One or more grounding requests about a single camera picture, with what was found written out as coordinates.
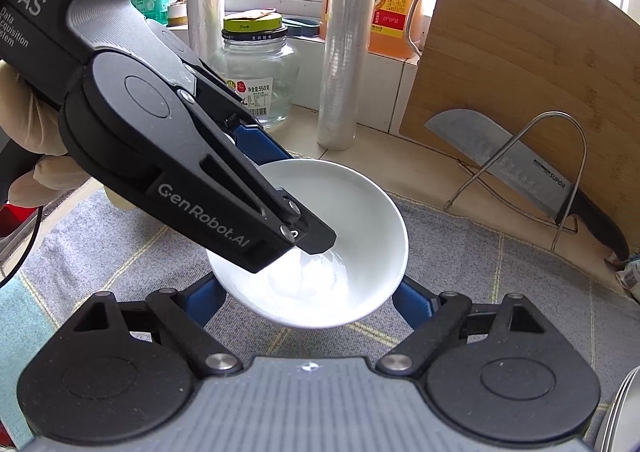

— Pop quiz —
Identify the white plates floral stack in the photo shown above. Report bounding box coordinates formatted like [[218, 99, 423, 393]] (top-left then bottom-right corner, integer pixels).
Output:
[[594, 366, 640, 452]]

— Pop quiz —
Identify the tall plastic wrap roll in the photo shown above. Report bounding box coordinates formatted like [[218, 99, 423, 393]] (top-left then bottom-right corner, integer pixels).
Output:
[[317, 0, 374, 151]]

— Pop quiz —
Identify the glass jar yellow green lid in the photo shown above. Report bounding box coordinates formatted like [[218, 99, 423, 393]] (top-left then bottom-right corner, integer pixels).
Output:
[[209, 9, 299, 129]]

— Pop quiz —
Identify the metal wire board rack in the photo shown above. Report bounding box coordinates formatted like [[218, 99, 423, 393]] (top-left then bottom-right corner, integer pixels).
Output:
[[425, 108, 588, 250]]

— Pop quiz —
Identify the gloved beige hand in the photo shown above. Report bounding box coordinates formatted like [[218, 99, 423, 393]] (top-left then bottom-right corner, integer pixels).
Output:
[[1, 61, 90, 208]]

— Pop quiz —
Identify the grey checked table mat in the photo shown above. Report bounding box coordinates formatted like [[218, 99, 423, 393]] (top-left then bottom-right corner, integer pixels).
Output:
[[1, 192, 639, 446]]

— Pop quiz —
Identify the small potted plant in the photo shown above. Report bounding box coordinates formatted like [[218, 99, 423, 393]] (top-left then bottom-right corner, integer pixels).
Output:
[[167, 0, 188, 27]]

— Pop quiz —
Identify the white printed food bag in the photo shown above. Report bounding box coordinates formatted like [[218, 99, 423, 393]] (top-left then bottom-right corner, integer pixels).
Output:
[[605, 252, 640, 304]]

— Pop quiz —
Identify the bamboo cutting board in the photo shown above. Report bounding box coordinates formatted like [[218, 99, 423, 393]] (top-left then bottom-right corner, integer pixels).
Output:
[[399, 0, 639, 247]]

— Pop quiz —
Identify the thin white plastic roll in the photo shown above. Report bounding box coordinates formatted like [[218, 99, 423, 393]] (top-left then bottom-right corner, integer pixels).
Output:
[[186, 0, 224, 64]]

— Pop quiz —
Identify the plain white ceramic bowl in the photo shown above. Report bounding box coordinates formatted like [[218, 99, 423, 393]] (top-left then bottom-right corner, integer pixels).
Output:
[[207, 158, 409, 328]]

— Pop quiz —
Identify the steel kitchen knife black handle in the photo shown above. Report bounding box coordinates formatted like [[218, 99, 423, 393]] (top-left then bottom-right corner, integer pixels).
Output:
[[425, 108, 630, 261]]

